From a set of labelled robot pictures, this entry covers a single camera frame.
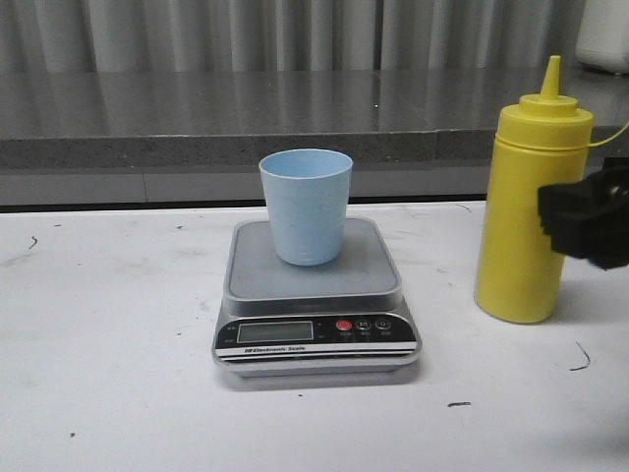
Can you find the white kitchen appliance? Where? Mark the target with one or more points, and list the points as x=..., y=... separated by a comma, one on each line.
x=602, y=41

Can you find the yellow squeeze bottle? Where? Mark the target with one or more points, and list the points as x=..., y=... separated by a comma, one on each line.
x=544, y=139

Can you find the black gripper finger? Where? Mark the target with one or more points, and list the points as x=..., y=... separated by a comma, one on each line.
x=588, y=219

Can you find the white pleated curtain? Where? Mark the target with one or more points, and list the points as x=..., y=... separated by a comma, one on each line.
x=243, y=36

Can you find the light blue plastic cup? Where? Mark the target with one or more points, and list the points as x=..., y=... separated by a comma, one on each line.
x=306, y=191

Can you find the grey stone counter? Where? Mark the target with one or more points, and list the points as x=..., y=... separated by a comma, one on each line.
x=195, y=139

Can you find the silver electronic kitchen scale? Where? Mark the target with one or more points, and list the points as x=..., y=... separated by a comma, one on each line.
x=346, y=316

